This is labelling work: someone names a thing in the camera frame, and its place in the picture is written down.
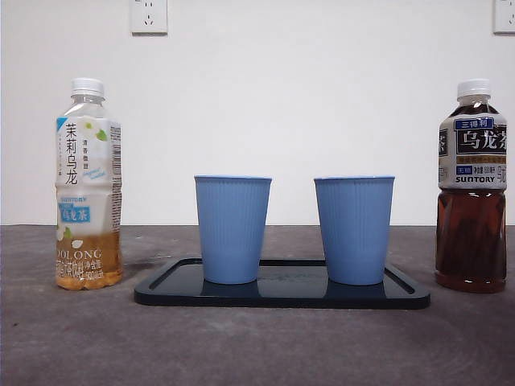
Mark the dark oolong tea bottle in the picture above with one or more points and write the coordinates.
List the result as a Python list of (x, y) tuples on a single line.
[(470, 233)]

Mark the white wall socket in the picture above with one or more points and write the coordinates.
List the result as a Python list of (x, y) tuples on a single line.
[(505, 18), (149, 18)]

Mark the blue ribbed cup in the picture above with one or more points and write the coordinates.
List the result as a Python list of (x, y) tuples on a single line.
[(231, 229), (354, 229)]

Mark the jasmine oolong bottle white label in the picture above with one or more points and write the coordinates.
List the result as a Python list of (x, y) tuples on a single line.
[(88, 161)]

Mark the dark rectangular tray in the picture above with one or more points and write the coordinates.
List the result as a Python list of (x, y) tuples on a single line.
[(281, 298)]

